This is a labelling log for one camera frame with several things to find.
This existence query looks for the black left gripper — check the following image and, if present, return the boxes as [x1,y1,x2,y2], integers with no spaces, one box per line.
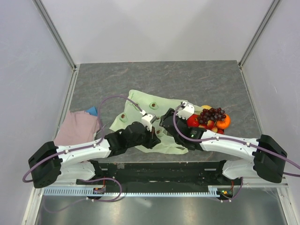
[127,124,161,149]

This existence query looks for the green avocado print plastic bag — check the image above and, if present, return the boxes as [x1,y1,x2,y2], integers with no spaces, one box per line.
[110,90,188,155]

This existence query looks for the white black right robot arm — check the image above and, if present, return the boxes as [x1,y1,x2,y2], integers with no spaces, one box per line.
[160,108,287,185]

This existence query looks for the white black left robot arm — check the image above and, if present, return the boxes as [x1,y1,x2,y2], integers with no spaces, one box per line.
[23,122,161,188]

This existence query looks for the small red yellow fruits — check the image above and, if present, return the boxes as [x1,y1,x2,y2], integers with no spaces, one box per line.
[198,120,224,134]

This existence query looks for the red apple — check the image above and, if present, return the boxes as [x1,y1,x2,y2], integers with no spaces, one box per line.
[187,114,200,127]

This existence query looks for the yellow lemon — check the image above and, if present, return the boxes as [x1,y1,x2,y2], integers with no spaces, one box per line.
[202,105,211,110]

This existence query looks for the purple grape bunch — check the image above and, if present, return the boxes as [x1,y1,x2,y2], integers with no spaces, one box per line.
[197,107,227,125]

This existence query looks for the orange fruit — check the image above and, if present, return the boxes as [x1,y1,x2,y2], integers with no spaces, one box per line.
[216,114,231,129]

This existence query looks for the blue cloth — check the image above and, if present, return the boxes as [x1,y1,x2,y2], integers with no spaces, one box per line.
[85,106,98,117]

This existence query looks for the pink folded cloth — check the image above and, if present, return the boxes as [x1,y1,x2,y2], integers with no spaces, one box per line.
[54,111,99,146]

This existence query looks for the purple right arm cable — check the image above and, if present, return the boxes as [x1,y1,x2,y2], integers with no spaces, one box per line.
[172,104,300,178]

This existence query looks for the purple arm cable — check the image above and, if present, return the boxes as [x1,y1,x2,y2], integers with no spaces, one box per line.
[172,104,300,178]
[22,95,145,183]

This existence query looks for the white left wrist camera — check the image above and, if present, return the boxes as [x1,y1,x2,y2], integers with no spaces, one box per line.
[141,111,157,131]

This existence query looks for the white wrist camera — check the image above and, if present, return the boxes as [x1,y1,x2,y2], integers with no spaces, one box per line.
[176,101,195,120]
[141,111,157,131]

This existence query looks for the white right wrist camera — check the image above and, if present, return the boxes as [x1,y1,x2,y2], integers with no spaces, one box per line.
[176,101,195,120]

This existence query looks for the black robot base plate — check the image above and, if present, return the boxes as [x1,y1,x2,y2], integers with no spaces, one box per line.
[89,160,241,191]

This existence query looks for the light blue cable duct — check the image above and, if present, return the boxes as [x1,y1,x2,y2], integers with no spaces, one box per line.
[43,186,230,197]

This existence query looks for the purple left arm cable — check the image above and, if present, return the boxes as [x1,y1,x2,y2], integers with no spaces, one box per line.
[22,95,145,183]

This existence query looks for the aluminium frame post right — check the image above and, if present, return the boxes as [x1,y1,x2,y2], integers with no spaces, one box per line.
[238,0,281,70]

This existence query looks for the aluminium frame post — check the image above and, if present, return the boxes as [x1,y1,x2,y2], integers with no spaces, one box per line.
[238,0,281,70]
[32,0,77,70]

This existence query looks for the aluminium frame post left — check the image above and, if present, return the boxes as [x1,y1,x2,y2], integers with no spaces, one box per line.
[32,0,77,70]

